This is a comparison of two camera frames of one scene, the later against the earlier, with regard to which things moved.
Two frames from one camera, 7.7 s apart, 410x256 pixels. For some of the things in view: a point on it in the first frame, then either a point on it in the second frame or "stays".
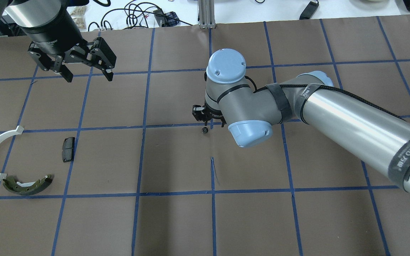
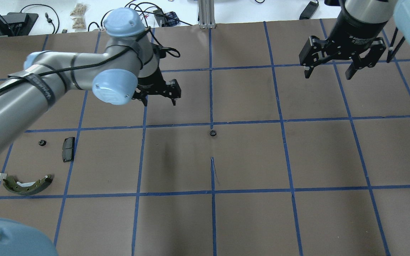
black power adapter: [310, 10] stays
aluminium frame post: [206, 14] stays
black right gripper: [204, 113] -> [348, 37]
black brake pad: [68, 149] stays
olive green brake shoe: [26, 188] stays
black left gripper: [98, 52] -> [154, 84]
